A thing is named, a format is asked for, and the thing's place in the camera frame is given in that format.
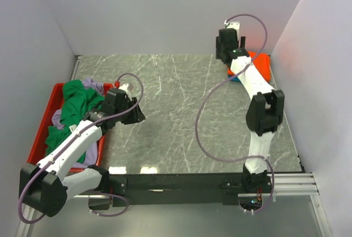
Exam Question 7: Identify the orange t shirt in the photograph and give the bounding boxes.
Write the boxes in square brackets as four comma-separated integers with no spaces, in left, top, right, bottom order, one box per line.
[227,51,271,82]

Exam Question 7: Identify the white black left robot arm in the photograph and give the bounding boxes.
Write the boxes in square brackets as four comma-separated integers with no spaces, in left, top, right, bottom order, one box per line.
[18,84,145,222]

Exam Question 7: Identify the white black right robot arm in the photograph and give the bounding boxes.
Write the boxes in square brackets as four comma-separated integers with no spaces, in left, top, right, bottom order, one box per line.
[216,27,285,192]

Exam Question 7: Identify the folded blue t shirt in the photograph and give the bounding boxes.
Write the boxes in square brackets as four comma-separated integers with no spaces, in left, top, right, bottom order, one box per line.
[228,75,240,82]

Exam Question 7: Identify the green t shirt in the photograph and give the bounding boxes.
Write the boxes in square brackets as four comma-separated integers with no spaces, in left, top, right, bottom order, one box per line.
[45,78,104,156]

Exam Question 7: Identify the lavender t shirt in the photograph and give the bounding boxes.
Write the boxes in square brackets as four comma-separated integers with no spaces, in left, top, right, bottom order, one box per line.
[51,76,105,168]

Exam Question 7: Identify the red plastic bin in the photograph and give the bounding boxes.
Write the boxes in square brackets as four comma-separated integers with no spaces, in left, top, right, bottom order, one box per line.
[27,83,113,173]

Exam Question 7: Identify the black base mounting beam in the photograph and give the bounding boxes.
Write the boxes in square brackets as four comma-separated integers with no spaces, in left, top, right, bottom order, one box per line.
[109,173,245,205]

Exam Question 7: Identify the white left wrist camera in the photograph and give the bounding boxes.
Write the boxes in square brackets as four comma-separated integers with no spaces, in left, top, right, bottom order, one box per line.
[114,81,134,96]

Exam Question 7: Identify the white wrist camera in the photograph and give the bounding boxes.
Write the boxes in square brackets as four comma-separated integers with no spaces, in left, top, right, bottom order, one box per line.
[114,81,134,96]
[224,21,240,40]

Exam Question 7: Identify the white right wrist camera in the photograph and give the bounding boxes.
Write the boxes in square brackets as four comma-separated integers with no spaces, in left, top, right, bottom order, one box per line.
[224,21,240,40]

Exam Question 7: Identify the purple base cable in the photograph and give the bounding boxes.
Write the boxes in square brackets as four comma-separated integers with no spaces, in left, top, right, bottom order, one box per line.
[90,192,130,218]

